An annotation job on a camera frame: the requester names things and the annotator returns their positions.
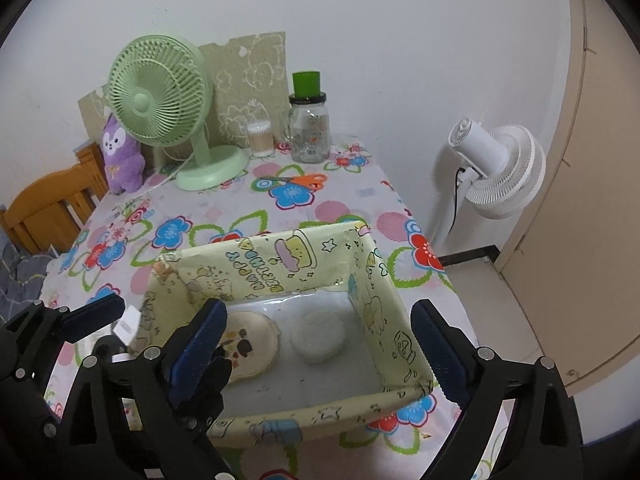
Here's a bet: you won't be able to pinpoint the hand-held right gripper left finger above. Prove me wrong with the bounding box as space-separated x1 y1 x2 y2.
64 297 236 480

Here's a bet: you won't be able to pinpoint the white round puff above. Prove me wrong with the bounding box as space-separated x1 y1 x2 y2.
291 311 346 363

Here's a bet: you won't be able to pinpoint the glass jar with green lid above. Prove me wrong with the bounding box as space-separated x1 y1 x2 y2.
286 72 331 163

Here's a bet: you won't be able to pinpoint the round beige printed tin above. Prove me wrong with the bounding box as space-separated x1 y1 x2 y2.
220 310 281 383

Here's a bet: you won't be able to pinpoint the beige bear-print board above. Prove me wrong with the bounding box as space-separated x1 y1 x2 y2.
77 31 288 171

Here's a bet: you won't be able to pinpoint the yellow printed fabric storage box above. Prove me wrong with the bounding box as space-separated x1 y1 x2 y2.
131 220 435 442

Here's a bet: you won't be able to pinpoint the white fan cable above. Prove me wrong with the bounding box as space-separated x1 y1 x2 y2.
142 147 198 193

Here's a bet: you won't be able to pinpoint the green desk fan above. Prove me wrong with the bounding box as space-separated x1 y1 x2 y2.
108 34 250 192

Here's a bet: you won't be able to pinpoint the grey checked cloth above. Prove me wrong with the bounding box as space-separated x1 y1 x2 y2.
0 230 56 331

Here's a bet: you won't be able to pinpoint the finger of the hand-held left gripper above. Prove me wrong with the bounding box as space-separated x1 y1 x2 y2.
0 294 126 441

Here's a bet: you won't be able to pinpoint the purple plush toy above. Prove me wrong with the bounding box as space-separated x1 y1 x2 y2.
100 114 147 195

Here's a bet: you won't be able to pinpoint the beige door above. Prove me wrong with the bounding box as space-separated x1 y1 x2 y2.
492 0 640 396

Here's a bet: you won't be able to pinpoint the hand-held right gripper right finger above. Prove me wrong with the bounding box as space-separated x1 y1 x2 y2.
410 298 583 480

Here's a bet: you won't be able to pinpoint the wooden chair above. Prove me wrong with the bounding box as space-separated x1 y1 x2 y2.
0 142 110 256

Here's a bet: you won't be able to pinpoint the clear cotton swab container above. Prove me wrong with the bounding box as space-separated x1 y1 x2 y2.
246 121 276 157

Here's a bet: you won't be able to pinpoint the black fan cable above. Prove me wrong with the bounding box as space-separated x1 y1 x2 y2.
447 165 468 233

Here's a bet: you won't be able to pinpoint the orange scissors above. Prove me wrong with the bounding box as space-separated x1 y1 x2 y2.
272 172 327 192

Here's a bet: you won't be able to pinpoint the small white printed box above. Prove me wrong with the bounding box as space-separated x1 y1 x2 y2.
114 308 142 345

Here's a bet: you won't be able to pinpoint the white standing fan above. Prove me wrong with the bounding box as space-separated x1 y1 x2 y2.
432 119 547 256

